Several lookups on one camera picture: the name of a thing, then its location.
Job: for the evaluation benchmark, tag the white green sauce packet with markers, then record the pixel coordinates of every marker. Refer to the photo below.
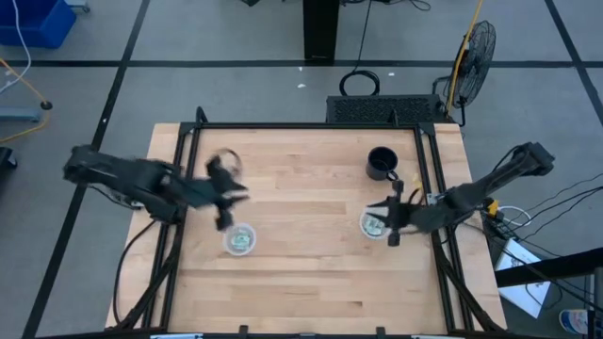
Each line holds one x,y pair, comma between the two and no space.
240,240

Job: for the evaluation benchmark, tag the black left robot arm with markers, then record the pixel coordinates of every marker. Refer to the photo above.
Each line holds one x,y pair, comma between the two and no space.
136,179

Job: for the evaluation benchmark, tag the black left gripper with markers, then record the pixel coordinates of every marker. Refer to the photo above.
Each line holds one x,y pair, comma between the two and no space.
217,193

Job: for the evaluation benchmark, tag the clear plastic bowl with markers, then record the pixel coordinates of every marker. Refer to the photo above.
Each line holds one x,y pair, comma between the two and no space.
228,247
365,230

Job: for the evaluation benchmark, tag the black table frame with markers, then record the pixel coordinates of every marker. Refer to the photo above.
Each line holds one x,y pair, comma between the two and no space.
306,125

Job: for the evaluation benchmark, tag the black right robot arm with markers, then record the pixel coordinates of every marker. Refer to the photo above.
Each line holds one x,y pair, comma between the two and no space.
485,188

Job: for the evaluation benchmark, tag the black computer case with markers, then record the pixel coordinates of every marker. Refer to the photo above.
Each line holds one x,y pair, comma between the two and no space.
381,109

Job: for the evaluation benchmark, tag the black metal beam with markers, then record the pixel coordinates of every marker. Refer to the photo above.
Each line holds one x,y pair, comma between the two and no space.
565,266

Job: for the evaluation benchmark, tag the white blue shoe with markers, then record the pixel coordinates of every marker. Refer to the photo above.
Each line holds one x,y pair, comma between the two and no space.
573,321

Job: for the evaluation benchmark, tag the white paper sheet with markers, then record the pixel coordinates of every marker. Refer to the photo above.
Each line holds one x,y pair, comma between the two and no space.
518,257

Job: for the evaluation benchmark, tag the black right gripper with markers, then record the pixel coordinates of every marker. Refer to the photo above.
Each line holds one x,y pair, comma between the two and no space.
398,216

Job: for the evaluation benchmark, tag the black floor fan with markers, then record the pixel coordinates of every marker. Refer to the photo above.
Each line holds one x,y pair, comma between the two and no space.
473,66

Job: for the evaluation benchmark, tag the black mug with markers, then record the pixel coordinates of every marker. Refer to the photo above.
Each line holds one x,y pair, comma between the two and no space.
380,163

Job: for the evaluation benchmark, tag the blue plastic bin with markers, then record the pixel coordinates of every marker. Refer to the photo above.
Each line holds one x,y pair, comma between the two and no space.
35,21

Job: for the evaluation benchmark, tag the grey floor bar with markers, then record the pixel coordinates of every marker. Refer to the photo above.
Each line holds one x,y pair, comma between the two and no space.
19,114

